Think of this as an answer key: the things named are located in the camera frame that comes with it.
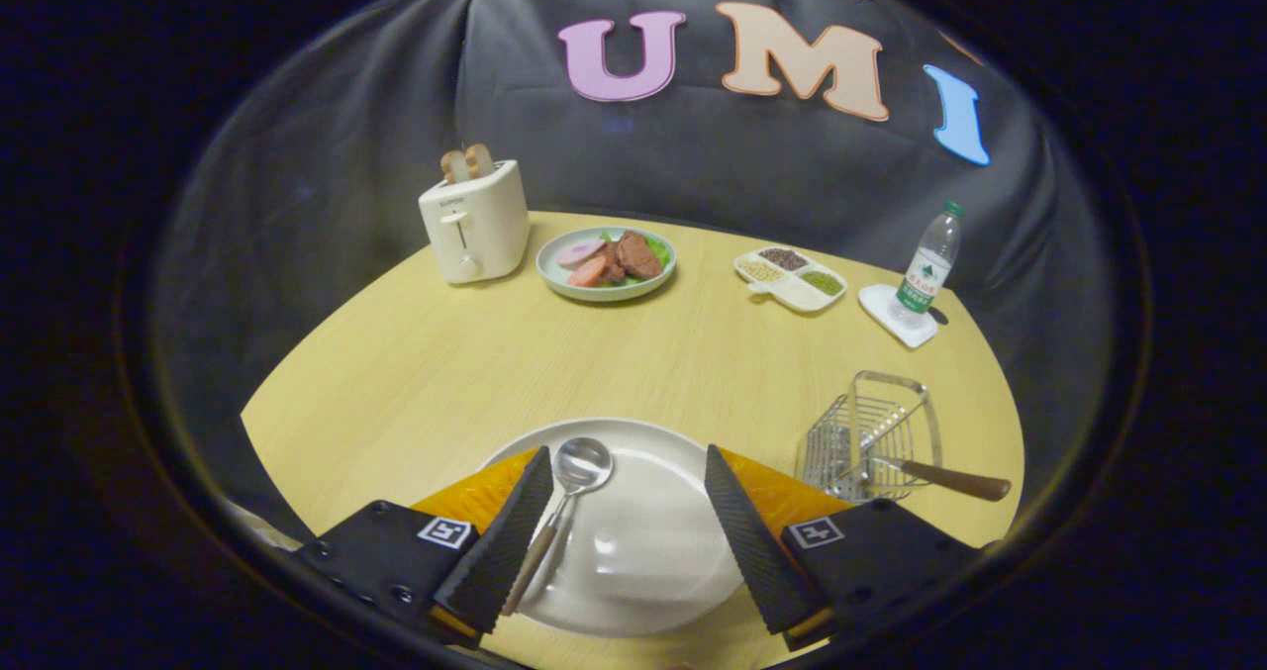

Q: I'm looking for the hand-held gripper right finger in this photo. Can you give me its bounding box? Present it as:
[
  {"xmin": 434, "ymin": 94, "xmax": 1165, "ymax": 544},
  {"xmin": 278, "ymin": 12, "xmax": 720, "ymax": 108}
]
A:
[{"xmin": 704, "ymin": 443, "xmax": 983, "ymax": 651}]

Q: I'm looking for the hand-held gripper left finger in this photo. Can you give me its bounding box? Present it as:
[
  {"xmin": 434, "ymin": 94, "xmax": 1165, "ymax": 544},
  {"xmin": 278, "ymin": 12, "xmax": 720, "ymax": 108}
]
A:
[{"xmin": 295, "ymin": 446, "xmax": 555, "ymax": 651}]

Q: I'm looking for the metal spoon with wooden handle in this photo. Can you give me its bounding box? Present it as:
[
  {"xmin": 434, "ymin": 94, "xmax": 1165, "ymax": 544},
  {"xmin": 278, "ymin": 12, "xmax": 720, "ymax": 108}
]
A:
[{"xmin": 500, "ymin": 437, "xmax": 615, "ymax": 618}]

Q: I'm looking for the metal fork with wooden handle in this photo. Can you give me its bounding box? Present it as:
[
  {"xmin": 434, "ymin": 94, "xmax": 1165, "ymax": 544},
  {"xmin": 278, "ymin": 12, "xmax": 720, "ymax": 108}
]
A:
[{"xmin": 841, "ymin": 447, "xmax": 1013, "ymax": 503}]

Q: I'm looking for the large white plate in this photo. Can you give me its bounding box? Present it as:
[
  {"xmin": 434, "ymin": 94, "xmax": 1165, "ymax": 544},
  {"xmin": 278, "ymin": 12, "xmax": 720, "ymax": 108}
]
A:
[{"xmin": 475, "ymin": 418, "xmax": 745, "ymax": 638}]

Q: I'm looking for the white divided grain dish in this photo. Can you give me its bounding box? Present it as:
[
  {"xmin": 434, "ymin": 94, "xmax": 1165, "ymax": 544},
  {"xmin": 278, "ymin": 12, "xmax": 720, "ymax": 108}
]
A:
[{"xmin": 733, "ymin": 245, "xmax": 848, "ymax": 314}]

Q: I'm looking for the white square coaster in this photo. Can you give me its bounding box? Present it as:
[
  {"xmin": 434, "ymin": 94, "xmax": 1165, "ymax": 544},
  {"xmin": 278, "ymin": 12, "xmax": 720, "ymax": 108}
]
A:
[{"xmin": 857, "ymin": 284, "xmax": 939, "ymax": 350}]

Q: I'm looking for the green plate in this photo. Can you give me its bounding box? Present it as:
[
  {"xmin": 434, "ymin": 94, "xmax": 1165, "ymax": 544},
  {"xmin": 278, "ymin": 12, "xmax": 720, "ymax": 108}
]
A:
[{"xmin": 536, "ymin": 227, "xmax": 678, "ymax": 303}]

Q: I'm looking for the white toaster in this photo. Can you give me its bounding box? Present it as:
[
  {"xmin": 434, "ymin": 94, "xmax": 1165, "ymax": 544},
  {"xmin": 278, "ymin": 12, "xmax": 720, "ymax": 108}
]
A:
[{"xmin": 418, "ymin": 159, "xmax": 532, "ymax": 286}]

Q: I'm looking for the brown meat slice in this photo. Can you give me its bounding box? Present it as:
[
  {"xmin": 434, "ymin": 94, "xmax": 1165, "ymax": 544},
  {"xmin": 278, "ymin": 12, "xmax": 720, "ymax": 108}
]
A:
[{"xmin": 616, "ymin": 231, "xmax": 664, "ymax": 281}]

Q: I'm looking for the clear plastic water bottle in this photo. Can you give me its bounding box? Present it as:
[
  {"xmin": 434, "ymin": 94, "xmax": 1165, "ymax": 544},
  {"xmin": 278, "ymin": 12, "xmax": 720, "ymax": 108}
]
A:
[{"xmin": 894, "ymin": 201, "xmax": 964, "ymax": 317}]

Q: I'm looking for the metal wire basket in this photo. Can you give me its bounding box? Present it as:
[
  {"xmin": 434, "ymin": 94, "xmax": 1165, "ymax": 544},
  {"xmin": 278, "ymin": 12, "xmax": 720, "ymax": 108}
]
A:
[{"xmin": 795, "ymin": 370, "xmax": 943, "ymax": 505}]

